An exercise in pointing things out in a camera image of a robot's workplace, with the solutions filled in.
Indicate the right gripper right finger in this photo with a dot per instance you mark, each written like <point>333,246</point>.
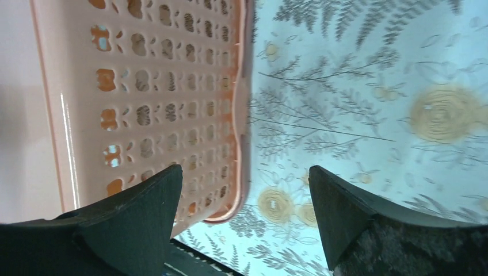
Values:
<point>365,234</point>

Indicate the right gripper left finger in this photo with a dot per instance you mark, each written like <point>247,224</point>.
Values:
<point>124,234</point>

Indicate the pink perforated plastic basket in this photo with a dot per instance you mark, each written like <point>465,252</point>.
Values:
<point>134,87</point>

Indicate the floral patterned table mat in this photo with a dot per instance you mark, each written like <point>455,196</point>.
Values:
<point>391,96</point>

